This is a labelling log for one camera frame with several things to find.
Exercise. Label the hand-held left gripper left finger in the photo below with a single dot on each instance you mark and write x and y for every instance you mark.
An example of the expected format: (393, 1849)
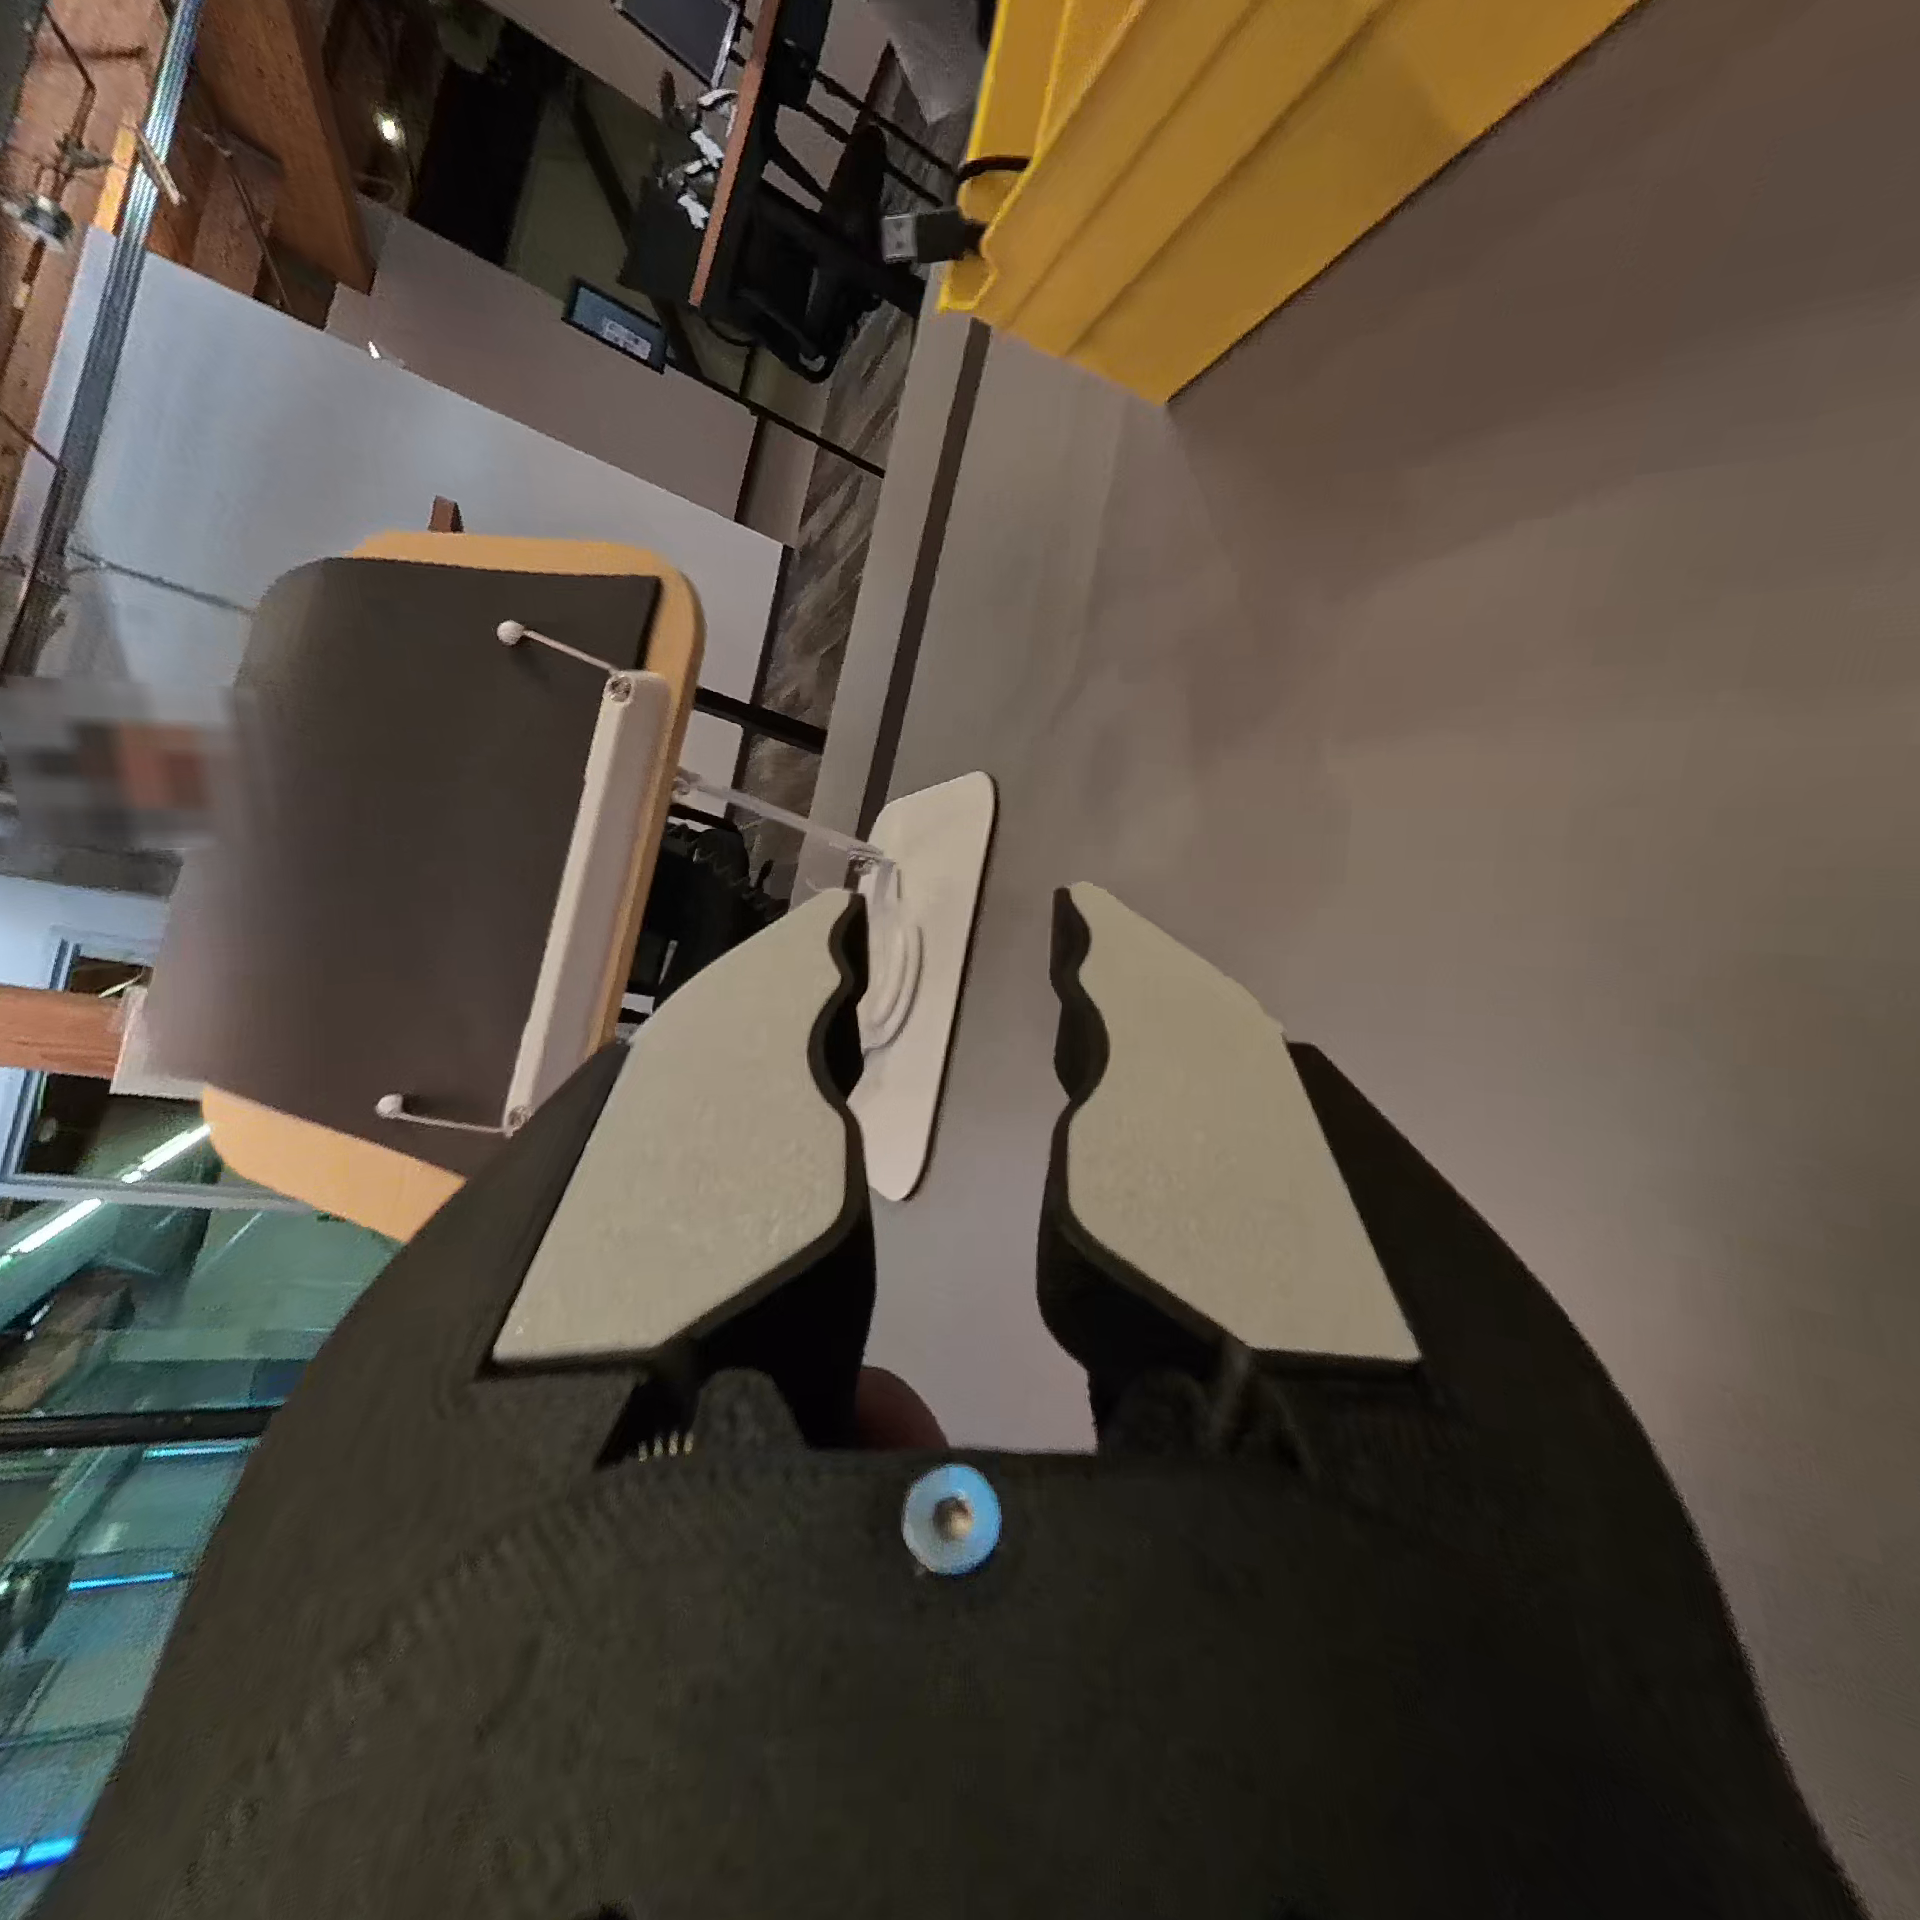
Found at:
(704, 1157)

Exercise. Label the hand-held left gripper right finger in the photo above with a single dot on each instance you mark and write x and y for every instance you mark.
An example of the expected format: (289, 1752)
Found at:
(1202, 1157)

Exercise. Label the black office chair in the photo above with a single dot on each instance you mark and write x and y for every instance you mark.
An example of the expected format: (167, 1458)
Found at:
(807, 259)

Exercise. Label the yellow plastic bin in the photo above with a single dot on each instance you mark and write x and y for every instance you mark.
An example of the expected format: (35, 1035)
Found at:
(1202, 167)

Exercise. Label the tablet in orange case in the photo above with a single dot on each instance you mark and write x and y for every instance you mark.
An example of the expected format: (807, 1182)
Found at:
(403, 842)

